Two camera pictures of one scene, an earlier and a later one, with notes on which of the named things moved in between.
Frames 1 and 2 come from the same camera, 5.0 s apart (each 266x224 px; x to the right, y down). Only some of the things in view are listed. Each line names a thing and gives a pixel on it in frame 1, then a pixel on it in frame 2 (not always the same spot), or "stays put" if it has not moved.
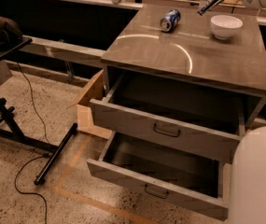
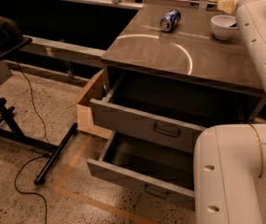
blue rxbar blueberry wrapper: x=211 y=3 -> x=235 y=25
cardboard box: x=84 y=112 stays put
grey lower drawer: x=164 y=175 stays put
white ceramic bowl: x=224 y=26 stays put
